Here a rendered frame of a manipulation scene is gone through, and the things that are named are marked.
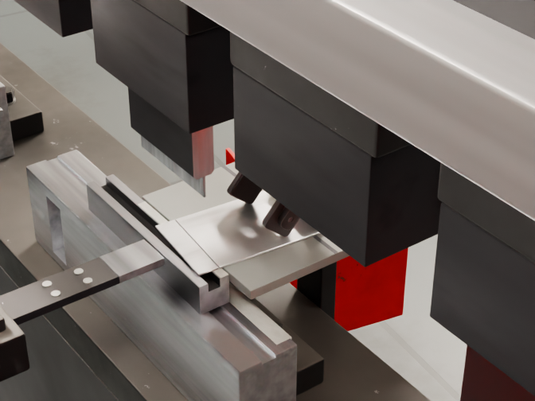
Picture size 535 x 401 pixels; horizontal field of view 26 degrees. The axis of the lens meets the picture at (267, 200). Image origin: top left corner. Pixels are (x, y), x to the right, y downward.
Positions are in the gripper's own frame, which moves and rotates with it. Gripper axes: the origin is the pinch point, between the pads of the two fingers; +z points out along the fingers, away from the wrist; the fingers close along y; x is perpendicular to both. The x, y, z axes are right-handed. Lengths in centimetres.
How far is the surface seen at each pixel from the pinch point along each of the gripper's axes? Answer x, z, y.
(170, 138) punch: -13.9, -1.1, 1.2
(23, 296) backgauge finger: -16.5, 16.7, -0.5
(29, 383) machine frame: 9.3, 36.7, -25.1
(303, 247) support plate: 2.0, 1.5, 5.4
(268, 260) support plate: -0.8, 3.8, 5.4
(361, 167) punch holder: -22.6, -9.6, 28.5
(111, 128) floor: 114, 37, -185
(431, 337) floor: 129, 24, -68
